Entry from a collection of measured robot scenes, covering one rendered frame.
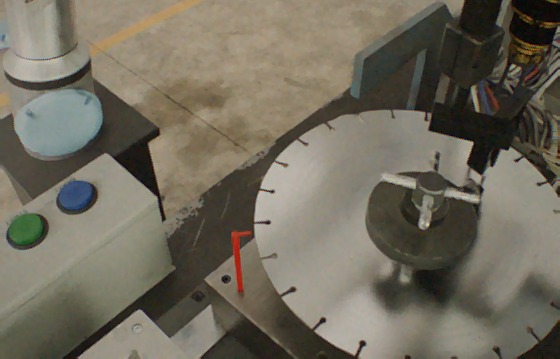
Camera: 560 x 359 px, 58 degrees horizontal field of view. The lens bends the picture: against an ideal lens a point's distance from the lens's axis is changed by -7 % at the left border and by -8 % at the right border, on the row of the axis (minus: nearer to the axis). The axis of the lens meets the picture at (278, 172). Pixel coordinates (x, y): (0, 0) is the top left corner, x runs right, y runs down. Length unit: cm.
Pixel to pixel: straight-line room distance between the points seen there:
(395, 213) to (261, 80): 177
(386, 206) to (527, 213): 15
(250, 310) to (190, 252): 20
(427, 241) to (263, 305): 19
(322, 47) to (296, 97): 38
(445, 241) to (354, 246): 9
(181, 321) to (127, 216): 16
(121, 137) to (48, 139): 23
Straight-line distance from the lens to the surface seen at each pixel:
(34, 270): 61
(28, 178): 93
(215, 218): 79
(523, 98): 69
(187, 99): 219
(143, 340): 53
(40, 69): 70
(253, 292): 60
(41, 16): 67
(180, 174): 189
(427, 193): 50
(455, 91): 52
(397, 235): 52
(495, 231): 56
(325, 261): 50
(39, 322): 65
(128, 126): 96
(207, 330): 68
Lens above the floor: 137
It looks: 47 degrees down
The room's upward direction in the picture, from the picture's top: straight up
